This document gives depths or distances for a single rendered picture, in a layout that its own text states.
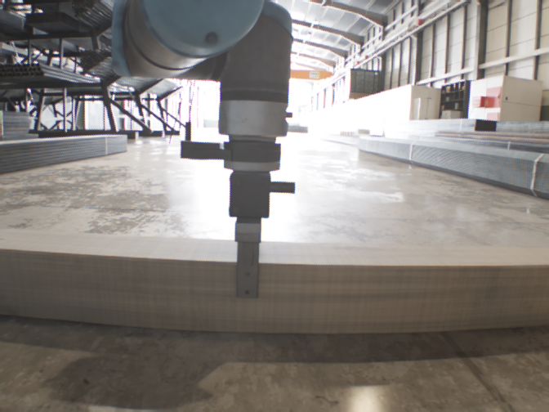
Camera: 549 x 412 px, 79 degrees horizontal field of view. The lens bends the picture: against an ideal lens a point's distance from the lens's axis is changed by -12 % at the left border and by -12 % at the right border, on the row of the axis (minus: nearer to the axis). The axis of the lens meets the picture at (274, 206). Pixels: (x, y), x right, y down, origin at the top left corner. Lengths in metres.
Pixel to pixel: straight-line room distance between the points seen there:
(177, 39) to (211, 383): 0.33
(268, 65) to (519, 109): 11.52
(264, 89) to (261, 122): 0.04
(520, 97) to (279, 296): 11.59
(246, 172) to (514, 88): 11.48
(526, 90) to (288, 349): 11.75
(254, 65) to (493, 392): 0.46
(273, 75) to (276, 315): 0.30
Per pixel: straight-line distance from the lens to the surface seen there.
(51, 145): 2.79
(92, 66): 6.84
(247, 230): 0.41
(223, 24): 0.28
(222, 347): 0.48
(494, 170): 2.63
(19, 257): 0.57
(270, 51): 0.45
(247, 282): 0.46
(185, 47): 0.29
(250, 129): 0.44
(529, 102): 12.11
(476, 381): 0.49
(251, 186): 0.43
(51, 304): 0.57
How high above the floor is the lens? 0.26
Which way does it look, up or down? 12 degrees down
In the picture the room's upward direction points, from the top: 3 degrees clockwise
